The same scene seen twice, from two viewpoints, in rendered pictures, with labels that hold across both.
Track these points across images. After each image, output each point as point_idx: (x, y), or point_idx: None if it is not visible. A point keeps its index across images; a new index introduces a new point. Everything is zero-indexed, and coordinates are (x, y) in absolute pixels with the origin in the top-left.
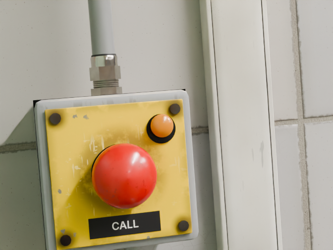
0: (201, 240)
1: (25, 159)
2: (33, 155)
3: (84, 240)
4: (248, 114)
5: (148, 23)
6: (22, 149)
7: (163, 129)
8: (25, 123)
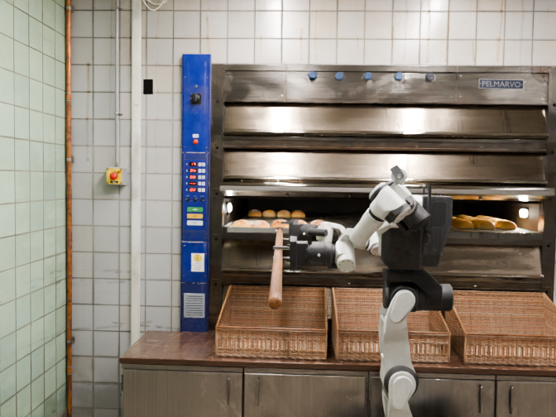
0: (130, 188)
1: None
2: None
3: (109, 183)
4: (136, 171)
5: (125, 158)
6: None
7: (118, 171)
8: None
